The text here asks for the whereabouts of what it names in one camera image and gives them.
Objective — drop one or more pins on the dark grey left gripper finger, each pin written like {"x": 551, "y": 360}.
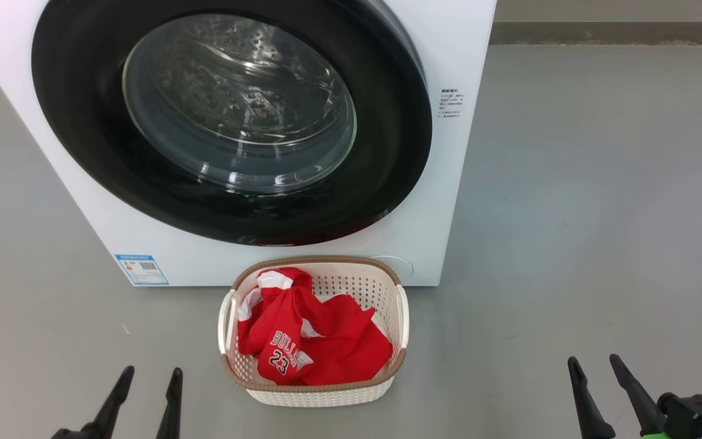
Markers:
{"x": 171, "y": 414}
{"x": 110, "y": 411}

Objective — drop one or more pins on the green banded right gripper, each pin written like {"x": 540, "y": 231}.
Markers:
{"x": 654, "y": 436}

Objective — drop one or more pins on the red basketball jersey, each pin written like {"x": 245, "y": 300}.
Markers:
{"x": 339, "y": 347}

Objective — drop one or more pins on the round glass washing machine door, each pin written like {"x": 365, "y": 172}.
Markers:
{"x": 235, "y": 103}

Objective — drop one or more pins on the cream perforated laundry basket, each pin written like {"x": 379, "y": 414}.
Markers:
{"x": 351, "y": 286}

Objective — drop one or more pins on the white washing machine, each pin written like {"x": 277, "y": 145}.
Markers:
{"x": 436, "y": 213}

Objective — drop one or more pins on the blue energy label sticker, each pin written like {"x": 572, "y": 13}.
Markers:
{"x": 142, "y": 269}

